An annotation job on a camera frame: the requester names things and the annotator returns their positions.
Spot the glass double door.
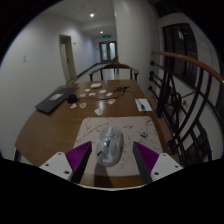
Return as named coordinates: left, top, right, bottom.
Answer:
left=99, top=40, right=118, bottom=64

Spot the white flat device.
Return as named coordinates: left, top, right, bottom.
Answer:
left=134, top=98, right=153, bottom=113

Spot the black mouse pad with print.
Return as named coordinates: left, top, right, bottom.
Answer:
left=34, top=87, right=80, bottom=115

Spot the clear white computer mouse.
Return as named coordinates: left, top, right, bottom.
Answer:
left=95, top=126, right=125, bottom=167

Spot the dark glass window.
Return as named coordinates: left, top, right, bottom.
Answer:
left=161, top=23, right=209, bottom=89

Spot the beige side door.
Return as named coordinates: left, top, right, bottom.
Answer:
left=59, top=34, right=78, bottom=84

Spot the small black box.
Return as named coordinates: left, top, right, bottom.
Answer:
left=67, top=94, right=78, bottom=104

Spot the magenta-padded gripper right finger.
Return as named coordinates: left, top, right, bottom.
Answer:
left=132, top=141, right=184, bottom=185

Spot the wooden armchair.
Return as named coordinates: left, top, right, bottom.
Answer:
left=88, top=62, right=140, bottom=82

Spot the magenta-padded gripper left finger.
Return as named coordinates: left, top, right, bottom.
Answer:
left=39, top=140, right=93, bottom=185

